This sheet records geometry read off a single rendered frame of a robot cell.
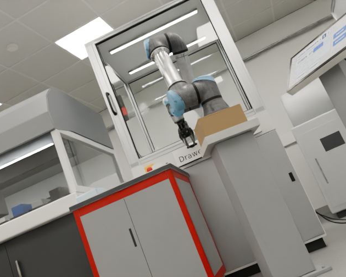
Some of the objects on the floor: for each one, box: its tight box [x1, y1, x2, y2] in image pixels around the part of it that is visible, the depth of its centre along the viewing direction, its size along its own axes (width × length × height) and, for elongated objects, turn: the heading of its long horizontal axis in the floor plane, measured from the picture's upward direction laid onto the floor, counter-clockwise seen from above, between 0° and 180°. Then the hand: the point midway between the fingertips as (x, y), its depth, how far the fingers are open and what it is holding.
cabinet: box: [183, 130, 327, 277], centre depth 310 cm, size 95×103×80 cm
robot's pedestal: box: [200, 118, 332, 277], centre depth 199 cm, size 30×30×76 cm
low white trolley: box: [69, 163, 226, 277], centre depth 239 cm, size 58×62×76 cm
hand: (190, 144), depth 269 cm, fingers closed on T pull, 3 cm apart
